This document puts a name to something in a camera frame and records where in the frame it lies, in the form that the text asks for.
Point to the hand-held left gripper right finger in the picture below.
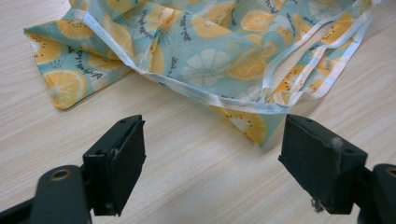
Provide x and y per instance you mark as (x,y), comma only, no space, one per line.
(317,165)

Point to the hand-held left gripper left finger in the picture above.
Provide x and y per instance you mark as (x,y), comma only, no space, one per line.
(120,165)

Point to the fruit print fabric bag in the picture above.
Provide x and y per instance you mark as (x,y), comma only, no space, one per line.
(199,46)

